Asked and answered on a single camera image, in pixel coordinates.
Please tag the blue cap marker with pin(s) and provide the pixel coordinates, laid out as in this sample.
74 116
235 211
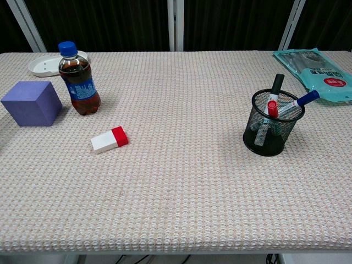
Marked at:
309 97

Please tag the black mesh pen holder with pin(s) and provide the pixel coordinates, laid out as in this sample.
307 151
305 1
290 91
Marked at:
264 147

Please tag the red cap marker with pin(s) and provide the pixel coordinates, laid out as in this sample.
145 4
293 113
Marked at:
272 107

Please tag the black marker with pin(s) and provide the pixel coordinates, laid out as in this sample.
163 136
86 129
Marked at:
277 82

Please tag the beige woven tablecloth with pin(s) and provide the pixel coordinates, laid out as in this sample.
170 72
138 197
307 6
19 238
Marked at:
176 187

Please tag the red and white block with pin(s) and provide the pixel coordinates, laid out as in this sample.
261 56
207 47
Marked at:
105 141

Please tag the cola bottle blue cap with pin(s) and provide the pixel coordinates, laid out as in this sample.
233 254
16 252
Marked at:
82 90

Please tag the black curtain panel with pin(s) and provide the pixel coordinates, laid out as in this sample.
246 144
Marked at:
104 22
8 27
330 22
233 22

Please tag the purple foam cube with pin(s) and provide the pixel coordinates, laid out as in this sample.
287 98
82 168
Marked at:
30 107

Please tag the white oval tray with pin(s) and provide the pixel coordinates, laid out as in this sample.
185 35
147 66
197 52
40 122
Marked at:
41 66

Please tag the teal plastic cloth package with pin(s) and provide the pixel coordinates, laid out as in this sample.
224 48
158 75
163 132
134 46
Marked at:
316 74

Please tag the white metal frame post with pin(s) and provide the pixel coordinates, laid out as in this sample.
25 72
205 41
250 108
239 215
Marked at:
30 30
175 24
291 24

